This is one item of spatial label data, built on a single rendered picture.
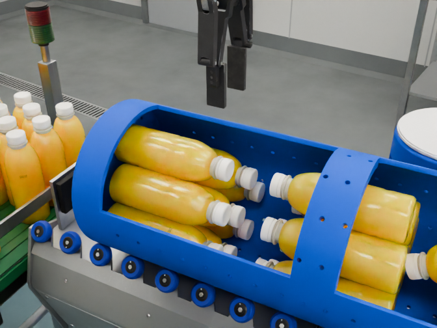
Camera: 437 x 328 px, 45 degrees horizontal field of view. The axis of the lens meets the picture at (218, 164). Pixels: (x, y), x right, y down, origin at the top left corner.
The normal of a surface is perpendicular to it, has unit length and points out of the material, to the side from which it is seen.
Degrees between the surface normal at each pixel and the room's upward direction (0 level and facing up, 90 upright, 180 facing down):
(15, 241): 0
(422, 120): 0
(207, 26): 86
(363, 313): 92
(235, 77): 91
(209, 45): 86
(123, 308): 70
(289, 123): 0
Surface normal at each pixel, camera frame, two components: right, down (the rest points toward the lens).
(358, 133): 0.00, -0.84
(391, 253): -0.17, -0.61
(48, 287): -0.43, 0.16
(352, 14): -0.56, 0.44
